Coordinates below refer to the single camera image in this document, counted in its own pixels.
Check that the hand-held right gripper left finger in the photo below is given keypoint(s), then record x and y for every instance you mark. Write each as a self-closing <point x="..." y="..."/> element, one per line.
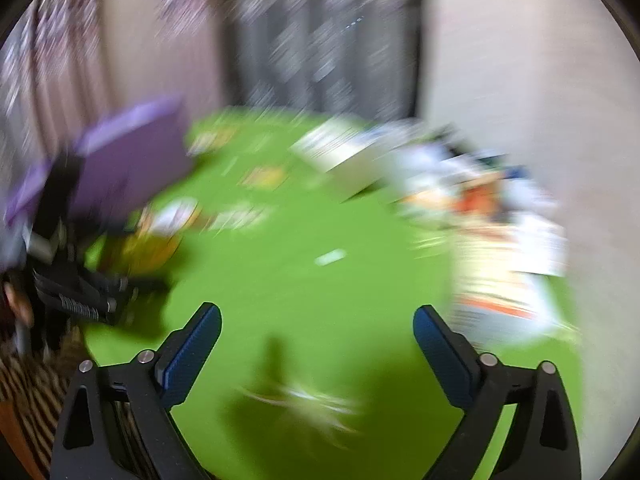
<point x="192" y="355"/>

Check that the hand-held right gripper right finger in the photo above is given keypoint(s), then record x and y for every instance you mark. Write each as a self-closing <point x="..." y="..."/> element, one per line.
<point x="440" y="355"/>

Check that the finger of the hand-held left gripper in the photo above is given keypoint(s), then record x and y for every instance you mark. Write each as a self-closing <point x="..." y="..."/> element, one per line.
<point x="80" y="305"/>
<point x="145" y="285"/>

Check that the purple cardboard box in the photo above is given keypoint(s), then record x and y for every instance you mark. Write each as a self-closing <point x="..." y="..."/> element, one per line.
<point x="130" y="160"/>

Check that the yellow white packet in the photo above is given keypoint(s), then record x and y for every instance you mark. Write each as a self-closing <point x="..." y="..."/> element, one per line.
<point x="160" y="230"/>

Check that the brown striped cloth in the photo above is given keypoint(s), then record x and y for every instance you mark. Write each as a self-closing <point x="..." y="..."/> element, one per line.
<point x="30" y="400"/>

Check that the pink pleated curtain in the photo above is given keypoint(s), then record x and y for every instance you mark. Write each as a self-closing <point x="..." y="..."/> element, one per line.
<point x="45" y="60"/>
<point x="192" y="5"/>

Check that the pile of small packets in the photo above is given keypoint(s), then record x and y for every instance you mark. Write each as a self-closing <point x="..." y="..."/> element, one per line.
<point x="480" y="220"/>

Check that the white cardboard box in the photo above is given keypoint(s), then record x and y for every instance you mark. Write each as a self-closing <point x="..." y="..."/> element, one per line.
<point x="340" y="152"/>

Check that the grey embroidered sheer curtain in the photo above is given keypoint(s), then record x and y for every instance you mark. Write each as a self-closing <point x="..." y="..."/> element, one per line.
<point x="320" y="35"/>

